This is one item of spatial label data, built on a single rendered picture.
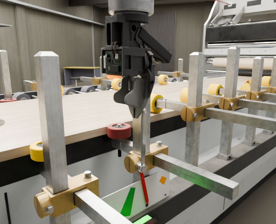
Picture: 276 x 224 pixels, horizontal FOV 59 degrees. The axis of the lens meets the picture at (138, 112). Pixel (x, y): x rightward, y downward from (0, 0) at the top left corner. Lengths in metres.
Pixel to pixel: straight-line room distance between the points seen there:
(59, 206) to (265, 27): 2.69
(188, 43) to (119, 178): 10.77
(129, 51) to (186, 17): 11.21
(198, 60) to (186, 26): 10.81
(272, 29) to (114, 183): 2.38
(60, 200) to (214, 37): 2.86
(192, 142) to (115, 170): 0.30
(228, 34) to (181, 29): 8.59
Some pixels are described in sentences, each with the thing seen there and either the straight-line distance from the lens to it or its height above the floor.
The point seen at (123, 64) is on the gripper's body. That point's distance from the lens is 0.46.
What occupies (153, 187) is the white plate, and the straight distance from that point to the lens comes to 0.75.
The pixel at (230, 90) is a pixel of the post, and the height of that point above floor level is 1.00.
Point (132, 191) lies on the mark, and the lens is 0.69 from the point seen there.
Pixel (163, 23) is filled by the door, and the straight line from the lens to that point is 11.75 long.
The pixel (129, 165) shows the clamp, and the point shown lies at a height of 0.84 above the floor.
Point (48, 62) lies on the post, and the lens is 0.49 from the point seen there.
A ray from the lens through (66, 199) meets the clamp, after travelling 0.57.
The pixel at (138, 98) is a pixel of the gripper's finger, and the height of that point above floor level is 1.05.
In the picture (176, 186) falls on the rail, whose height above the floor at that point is 0.70.
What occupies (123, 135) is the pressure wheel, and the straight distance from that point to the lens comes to 0.79.
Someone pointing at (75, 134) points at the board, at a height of 0.90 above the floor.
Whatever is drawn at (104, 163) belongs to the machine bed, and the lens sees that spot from 0.89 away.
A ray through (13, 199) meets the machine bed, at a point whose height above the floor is 0.75.
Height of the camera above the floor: 1.14
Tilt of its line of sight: 13 degrees down
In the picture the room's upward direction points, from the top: straight up
